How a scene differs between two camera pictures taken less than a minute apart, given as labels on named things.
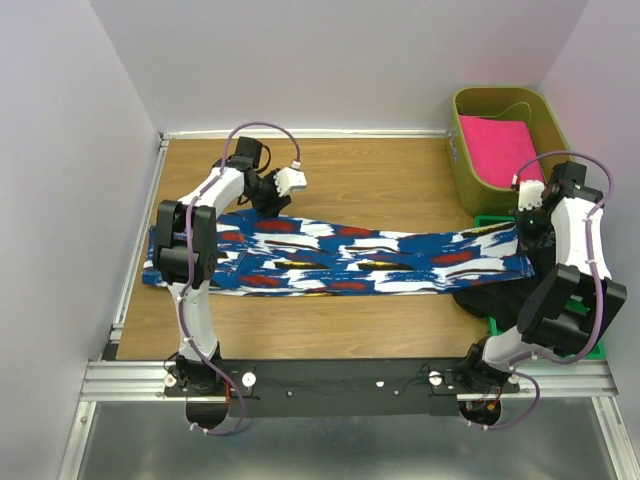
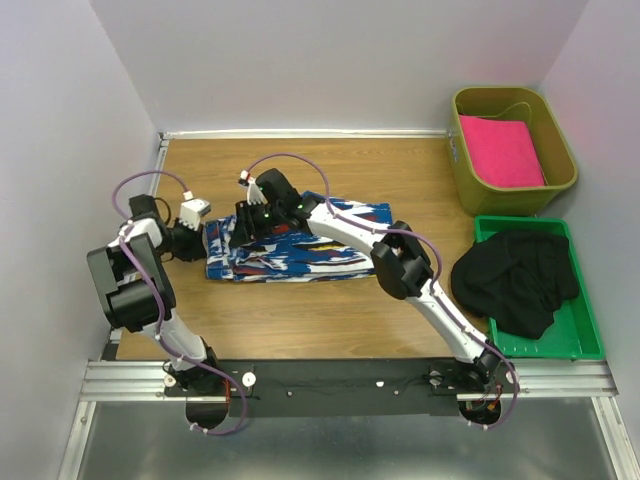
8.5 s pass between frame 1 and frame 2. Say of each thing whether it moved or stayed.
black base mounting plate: stayed
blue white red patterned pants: moved
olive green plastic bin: stayed
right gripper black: moved
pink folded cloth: stayed
